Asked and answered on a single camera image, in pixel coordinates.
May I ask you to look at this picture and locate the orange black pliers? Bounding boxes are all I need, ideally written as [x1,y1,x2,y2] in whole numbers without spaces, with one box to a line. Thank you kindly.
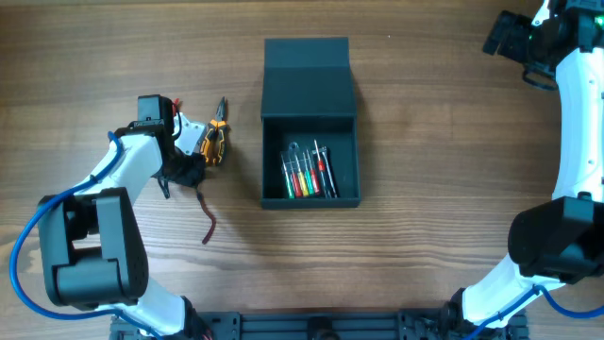
[199,96,229,166]

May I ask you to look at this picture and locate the silver socket wrench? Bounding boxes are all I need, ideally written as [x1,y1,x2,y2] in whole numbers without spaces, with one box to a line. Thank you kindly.
[320,147,339,198]

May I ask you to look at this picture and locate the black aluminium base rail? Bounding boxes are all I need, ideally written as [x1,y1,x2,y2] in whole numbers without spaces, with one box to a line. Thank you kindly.
[109,306,529,340]

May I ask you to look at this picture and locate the black red screwdriver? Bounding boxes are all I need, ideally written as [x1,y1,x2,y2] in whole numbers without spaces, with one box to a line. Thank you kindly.
[314,140,332,198]

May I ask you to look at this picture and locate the red handled snips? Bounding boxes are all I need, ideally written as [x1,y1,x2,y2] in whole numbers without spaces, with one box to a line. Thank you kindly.
[173,98,180,116]

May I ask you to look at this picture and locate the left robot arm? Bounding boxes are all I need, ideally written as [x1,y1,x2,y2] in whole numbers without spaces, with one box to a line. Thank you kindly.
[37,94,212,339]

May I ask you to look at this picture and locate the black box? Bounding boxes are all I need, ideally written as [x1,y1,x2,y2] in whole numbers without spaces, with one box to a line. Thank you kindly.
[260,38,361,210]

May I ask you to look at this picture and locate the clear case of screwdrivers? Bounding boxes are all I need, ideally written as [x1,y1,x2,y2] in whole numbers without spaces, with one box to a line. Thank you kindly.
[279,142,322,199]

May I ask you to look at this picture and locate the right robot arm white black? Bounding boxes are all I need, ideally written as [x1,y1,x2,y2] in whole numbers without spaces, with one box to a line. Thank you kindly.
[439,0,603,339]

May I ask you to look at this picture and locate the blue left cable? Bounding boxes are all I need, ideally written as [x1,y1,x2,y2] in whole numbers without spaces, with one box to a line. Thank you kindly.
[8,130,166,340]

